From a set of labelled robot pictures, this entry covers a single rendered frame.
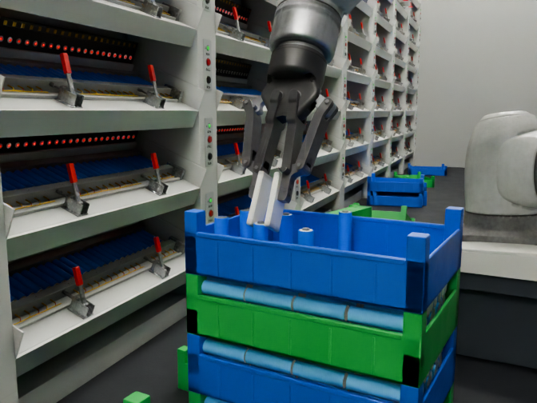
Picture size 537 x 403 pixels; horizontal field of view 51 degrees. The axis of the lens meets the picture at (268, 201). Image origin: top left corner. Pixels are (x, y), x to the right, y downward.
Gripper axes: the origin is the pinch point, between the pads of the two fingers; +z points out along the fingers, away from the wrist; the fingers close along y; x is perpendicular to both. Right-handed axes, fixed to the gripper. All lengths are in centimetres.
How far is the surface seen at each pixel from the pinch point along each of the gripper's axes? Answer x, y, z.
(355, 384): -3.6, -13.8, 19.1
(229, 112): -58, 51, -39
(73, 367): -23, 47, 30
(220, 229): 0.9, 5.5, 4.5
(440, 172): -383, 66, -137
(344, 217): -10.1, -6.3, -1.3
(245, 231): -5.0, 5.3, 3.2
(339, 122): -170, 68, -86
